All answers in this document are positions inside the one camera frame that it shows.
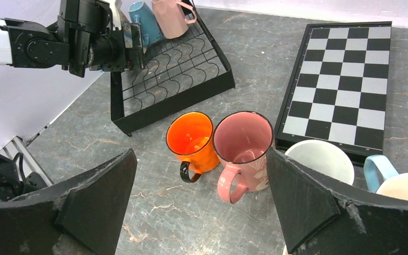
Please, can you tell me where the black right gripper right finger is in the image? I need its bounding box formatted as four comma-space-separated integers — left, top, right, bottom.
266, 148, 408, 254

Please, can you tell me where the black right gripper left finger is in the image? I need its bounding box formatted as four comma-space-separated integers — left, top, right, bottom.
0, 149, 138, 254

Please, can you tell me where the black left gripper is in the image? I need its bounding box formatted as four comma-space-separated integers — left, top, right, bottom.
88, 28, 145, 72

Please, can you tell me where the salmon pink mug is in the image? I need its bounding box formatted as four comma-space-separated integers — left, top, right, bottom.
285, 140, 355, 185

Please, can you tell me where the light blue mug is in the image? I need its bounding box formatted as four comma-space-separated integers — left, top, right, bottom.
363, 155, 408, 201

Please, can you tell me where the pink floral mug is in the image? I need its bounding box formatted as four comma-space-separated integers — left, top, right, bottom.
212, 111, 274, 204

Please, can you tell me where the orange cup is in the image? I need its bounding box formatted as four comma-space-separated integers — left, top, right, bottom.
166, 112, 220, 183

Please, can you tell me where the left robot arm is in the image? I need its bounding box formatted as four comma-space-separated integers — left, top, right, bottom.
0, 1, 146, 77

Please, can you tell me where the blue cup in rack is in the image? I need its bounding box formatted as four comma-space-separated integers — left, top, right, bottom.
129, 1, 164, 47

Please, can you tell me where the pale pink mug in rack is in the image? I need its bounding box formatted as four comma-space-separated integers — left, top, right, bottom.
151, 0, 197, 39

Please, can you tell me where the black dish rack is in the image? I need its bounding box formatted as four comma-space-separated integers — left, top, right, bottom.
110, 8, 235, 135

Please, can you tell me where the black white chessboard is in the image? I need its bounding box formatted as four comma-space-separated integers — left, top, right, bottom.
275, 21, 392, 166

